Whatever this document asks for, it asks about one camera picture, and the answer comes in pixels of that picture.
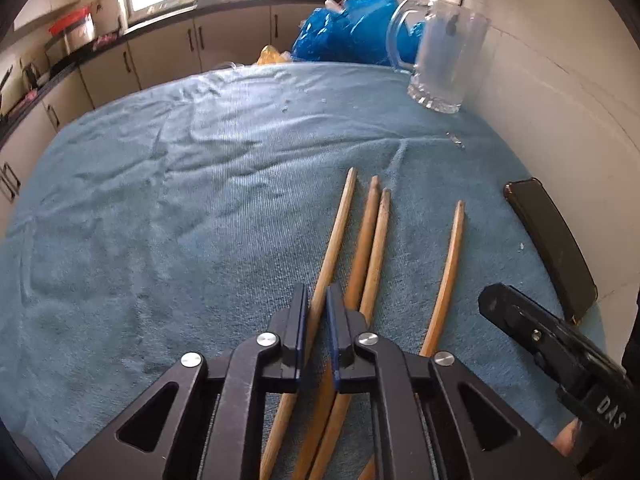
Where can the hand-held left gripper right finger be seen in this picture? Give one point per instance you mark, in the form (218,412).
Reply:
(332,340)

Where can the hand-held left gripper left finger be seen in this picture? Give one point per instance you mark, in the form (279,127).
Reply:
(300,330)

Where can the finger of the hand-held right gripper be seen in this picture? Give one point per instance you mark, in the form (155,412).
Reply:
(520,315)

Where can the brown wooden chopstick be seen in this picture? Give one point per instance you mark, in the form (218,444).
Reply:
(379,240)
(365,230)
(452,270)
(337,230)

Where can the person's right hand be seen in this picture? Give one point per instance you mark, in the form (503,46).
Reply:
(567,440)

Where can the black cased phone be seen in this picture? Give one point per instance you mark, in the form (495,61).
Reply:
(550,240)

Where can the blue towel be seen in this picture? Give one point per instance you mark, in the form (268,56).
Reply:
(175,235)

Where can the clear glass pitcher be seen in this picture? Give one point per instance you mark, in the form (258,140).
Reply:
(450,60)

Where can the yellow plastic bag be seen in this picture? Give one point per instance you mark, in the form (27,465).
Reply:
(272,55)

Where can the row of beige base cabinets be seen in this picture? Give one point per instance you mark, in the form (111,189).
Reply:
(165,60)

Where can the blue plastic bag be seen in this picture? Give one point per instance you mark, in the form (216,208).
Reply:
(350,25)

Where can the black kitchen countertop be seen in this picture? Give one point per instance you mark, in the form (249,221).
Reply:
(240,2)

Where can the pink cloth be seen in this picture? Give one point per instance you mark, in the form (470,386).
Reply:
(106,41)

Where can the steel kettle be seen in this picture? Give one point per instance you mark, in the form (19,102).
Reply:
(30,74)

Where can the steel pot with red lid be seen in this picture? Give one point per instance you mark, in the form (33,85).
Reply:
(72,27)

